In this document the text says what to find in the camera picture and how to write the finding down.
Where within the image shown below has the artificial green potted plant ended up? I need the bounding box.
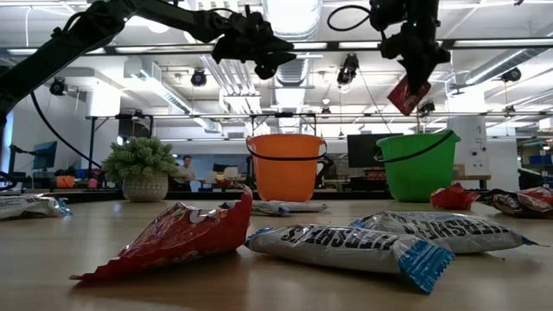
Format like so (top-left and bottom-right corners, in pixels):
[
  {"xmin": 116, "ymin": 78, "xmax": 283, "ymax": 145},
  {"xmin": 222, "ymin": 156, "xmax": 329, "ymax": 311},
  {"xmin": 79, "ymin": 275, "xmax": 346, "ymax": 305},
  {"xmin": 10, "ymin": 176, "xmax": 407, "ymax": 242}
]
[{"xmin": 102, "ymin": 136, "xmax": 181, "ymax": 204}]

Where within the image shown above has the small black monitor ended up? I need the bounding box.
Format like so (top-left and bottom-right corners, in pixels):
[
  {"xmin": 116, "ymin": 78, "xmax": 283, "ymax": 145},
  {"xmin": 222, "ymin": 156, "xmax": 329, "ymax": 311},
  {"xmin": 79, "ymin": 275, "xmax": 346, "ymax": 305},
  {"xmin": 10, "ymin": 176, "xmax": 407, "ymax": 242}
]
[{"xmin": 32, "ymin": 141, "xmax": 58, "ymax": 171}]

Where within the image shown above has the wooden desk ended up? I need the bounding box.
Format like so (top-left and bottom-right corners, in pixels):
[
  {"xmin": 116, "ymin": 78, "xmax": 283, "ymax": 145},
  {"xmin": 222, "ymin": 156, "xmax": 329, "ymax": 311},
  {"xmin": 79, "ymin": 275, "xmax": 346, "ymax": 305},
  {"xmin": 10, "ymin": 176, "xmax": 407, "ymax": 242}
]
[{"xmin": 451, "ymin": 163, "xmax": 493, "ymax": 191}]

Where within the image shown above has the silver ventilation duct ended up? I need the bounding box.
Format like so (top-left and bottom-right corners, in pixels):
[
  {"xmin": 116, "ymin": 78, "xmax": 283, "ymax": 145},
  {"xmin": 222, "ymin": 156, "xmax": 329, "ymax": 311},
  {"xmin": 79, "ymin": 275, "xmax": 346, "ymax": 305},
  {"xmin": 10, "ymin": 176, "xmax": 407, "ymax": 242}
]
[{"xmin": 263, "ymin": 0, "xmax": 323, "ymax": 130}]

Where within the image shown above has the black computer monitor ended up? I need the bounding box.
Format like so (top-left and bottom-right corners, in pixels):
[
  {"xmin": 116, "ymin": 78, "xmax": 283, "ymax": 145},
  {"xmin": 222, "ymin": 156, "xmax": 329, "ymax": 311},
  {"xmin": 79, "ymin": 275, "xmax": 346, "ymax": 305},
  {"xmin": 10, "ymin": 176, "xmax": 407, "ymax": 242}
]
[{"xmin": 346, "ymin": 133, "xmax": 382, "ymax": 169}]

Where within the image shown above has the person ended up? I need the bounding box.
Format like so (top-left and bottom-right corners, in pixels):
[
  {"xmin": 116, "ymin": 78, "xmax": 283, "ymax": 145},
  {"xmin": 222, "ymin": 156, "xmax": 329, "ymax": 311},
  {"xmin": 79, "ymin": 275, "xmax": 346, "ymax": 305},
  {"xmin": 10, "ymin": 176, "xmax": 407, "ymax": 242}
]
[{"xmin": 175, "ymin": 154, "xmax": 198, "ymax": 193}]

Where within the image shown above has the green plastic bucket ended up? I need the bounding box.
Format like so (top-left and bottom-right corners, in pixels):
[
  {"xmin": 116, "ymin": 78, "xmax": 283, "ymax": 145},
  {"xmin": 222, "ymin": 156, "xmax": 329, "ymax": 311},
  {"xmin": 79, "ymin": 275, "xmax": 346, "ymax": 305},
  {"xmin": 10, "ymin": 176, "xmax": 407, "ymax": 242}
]
[{"xmin": 373, "ymin": 129, "xmax": 462, "ymax": 204}]

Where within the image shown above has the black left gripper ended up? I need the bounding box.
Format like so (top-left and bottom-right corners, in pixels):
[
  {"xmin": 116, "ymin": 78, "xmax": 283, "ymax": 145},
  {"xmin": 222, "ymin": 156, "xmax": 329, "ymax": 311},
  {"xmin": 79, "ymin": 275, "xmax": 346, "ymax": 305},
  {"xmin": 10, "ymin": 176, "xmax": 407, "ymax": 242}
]
[{"xmin": 211, "ymin": 12, "xmax": 298, "ymax": 80}]

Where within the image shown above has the brown chocolate candy bar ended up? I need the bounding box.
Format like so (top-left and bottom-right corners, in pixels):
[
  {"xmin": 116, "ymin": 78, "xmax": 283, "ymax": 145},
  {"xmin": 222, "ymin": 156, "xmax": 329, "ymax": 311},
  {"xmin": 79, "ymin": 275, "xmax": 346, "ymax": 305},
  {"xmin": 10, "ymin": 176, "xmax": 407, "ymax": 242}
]
[{"xmin": 477, "ymin": 188, "xmax": 546, "ymax": 219}]

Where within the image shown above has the orange plastic bucket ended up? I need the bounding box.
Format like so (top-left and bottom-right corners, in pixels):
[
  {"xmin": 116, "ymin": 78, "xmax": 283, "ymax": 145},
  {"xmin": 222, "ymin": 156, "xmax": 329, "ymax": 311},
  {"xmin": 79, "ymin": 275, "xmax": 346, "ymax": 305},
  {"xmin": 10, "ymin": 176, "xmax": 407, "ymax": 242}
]
[{"xmin": 245, "ymin": 133, "xmax": 328, "ymax": 203}]

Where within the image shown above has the black office chair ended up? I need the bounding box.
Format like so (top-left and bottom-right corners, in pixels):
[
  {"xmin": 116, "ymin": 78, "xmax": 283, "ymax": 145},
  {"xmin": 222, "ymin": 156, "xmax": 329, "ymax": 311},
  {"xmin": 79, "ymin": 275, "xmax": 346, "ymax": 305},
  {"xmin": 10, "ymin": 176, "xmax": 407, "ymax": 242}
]
[{"xmin": 517, "ymin": 167, "xmax": 546, "ymax": 191}]

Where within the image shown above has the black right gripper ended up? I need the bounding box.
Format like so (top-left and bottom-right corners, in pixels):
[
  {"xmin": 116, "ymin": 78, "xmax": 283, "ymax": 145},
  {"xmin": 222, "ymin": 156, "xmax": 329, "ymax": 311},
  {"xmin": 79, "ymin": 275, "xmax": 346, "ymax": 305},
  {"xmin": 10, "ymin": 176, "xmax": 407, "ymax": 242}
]
[{"xmin": 382, "ymin": 32, "xmax": 450, "ymax": 95}]

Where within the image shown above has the red Skittles candy bag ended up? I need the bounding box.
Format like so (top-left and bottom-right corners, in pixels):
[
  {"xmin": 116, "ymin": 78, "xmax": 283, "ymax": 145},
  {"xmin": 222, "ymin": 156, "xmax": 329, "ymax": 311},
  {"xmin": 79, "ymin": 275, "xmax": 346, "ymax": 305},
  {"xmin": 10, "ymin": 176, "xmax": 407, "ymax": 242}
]
[
  {"xmin": 430, "ymin": 181, "xmax": 481, "ymax": 212},
  {"xmin": 516, "ymin": 185, "xmax": 553, "ymax": 207},
  {"xmin": 68, "ymin": 185, "xmax": 254, "ymax": 286},
  {"xmin": 387, "ymin": 75, "xmax": 432, "ymax": 117}
]

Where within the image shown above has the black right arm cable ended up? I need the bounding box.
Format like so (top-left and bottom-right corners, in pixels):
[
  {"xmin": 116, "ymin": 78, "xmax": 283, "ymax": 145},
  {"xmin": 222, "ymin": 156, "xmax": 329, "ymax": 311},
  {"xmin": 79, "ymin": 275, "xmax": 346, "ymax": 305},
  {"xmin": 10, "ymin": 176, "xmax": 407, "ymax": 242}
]
[{"xmin": 327, "ymin": 4, "xmax": 372, "ymax": 32}]

